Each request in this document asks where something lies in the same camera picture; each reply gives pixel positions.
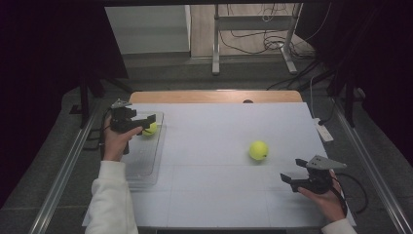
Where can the clear plastic tray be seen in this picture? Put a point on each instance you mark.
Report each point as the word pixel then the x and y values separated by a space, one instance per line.
pixel 146 159

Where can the white cabinet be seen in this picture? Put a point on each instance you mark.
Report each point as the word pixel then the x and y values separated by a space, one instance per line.
pixel 146 29

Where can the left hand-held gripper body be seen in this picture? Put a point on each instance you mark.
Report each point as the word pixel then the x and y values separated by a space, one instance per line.
pixel 120 118

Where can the aluminium floor rail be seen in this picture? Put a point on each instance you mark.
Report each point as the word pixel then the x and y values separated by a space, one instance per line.
pixel 373 169
pixel 61 185

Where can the grey metal desk frame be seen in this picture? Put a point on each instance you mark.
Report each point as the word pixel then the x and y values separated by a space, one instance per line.
pixel 215 48

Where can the dark curtain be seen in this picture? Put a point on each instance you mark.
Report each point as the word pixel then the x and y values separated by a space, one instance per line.
pixel 383 65
pixel 39 65

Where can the white power strip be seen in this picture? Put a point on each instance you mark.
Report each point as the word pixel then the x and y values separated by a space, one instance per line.
pixel 324 131

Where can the yellow tennis ball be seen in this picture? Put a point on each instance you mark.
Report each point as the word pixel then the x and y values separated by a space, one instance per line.
pixel 258 150
pixel 151 130

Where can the person's right hand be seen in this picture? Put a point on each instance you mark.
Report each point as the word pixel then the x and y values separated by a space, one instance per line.
pixel 326 204

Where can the person's left hand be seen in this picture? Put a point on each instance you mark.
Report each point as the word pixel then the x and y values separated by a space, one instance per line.
pixel 115 143

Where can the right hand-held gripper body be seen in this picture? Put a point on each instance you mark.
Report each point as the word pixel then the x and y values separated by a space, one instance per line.
pixel 316 180

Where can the wooden table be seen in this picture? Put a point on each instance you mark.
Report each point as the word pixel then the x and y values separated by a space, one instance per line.
pixel 195 97

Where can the white work board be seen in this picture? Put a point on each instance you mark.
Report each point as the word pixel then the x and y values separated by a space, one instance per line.
pixel 211 182

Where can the black metal stand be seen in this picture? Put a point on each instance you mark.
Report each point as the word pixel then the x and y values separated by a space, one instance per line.
pixel 84 97
pixel 350 104

